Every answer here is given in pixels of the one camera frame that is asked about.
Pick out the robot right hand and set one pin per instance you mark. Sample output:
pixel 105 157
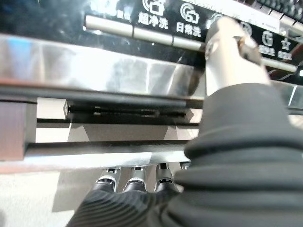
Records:
pixel 236 153

